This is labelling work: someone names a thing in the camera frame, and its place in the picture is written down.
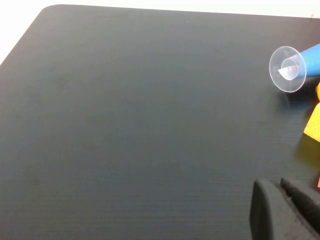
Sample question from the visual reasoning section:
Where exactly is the blue cone cup clear base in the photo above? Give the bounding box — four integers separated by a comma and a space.
269, 43, 320, 93

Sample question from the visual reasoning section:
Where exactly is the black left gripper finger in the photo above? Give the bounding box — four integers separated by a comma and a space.
249, 177, 320, 240

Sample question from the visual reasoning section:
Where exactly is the yellow foam cube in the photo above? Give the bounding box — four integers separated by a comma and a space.
302, 102, 320, 141

